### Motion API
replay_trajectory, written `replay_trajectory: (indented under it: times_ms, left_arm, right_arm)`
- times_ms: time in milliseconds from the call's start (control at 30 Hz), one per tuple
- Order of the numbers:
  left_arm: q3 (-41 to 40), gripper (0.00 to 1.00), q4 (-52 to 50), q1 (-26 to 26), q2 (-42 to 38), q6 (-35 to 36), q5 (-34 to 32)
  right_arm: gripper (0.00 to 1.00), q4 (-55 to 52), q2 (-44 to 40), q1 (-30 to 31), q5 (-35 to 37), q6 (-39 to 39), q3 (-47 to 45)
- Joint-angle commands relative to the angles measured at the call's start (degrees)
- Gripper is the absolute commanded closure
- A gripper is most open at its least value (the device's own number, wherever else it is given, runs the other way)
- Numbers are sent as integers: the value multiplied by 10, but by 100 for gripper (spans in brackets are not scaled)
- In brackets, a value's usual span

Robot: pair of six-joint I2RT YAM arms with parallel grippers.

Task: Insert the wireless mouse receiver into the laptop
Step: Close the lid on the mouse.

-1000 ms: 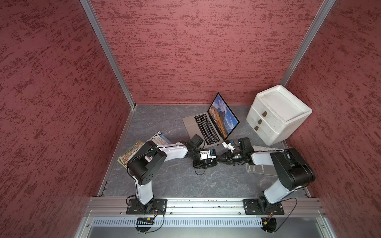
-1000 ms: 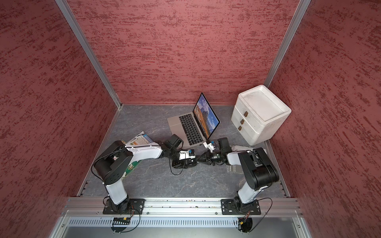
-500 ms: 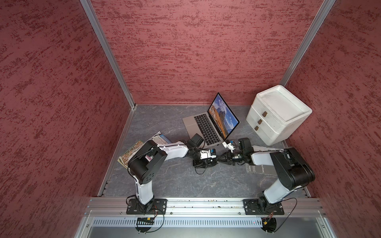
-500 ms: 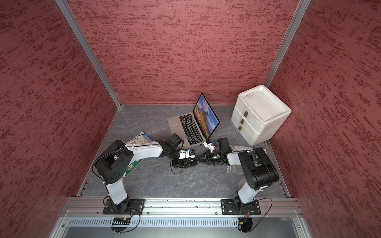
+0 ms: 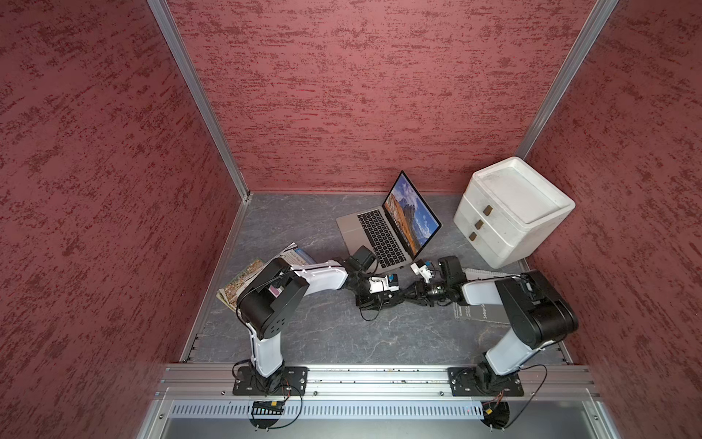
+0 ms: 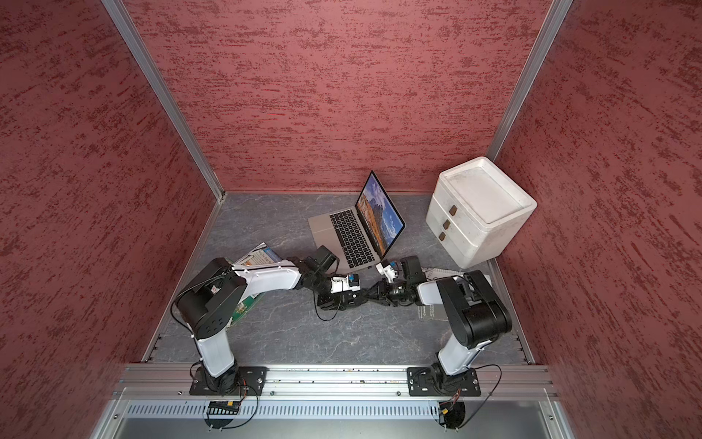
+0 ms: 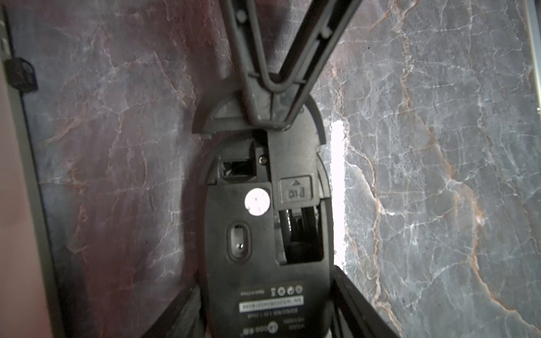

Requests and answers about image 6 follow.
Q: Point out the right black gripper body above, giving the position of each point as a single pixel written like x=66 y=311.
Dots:
x=398 y=291

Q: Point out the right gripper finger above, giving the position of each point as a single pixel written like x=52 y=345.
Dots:
x=380 y=288
x=379 y=300

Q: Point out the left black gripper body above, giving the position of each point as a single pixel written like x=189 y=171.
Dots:
x=322 y=285

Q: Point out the black wireless mouse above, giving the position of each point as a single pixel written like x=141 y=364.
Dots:
x=353 y=299

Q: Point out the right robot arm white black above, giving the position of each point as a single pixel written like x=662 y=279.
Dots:
x=476 y=316

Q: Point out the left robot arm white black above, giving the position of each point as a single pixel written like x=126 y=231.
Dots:
x=209 y=302

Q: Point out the silver open laptop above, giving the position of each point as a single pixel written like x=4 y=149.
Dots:
x=362 y=235

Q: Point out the white paper manual in sleeve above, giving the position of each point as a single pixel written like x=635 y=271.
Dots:
x=439 y=310

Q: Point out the colourful booklet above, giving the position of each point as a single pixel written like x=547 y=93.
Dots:
x=260 y=255

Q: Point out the green colourful booklet underneath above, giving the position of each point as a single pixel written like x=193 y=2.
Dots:
x=244 y=307

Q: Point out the white three-drawer storage box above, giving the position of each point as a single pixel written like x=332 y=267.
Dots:
x=476 y=211

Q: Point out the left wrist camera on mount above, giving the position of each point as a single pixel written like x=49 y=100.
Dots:
x=342 y=284

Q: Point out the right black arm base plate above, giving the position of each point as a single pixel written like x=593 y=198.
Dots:
x=432 y=381

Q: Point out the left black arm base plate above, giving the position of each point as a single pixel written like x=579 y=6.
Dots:
x=252 y=380

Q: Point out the aluminium front rail frame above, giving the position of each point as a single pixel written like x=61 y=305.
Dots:
x=318 y=392

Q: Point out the left aluminium corner post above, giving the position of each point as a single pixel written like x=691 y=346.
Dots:
x=124 y=24

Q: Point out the aluminium corner post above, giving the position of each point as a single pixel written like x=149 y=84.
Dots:
x=124 y=24
x=550 y=28

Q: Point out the right aluminium corner post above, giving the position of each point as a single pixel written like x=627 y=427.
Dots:
x=550 y=28

